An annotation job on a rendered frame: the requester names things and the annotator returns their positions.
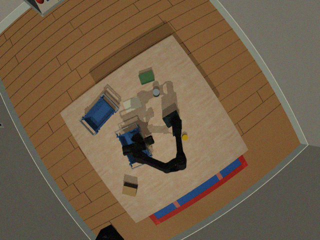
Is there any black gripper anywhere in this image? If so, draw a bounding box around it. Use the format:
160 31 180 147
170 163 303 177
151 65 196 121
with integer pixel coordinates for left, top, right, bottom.
130 135 155 146

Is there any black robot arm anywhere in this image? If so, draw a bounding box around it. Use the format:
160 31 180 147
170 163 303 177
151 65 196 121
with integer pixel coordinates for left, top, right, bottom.
122 115 187 173

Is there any green rectangular block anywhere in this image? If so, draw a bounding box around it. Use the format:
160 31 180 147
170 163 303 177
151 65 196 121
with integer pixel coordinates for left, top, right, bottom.
138 71 155 85

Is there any grey cylinder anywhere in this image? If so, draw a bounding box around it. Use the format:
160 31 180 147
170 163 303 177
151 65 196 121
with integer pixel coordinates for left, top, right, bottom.
152 89 160 97

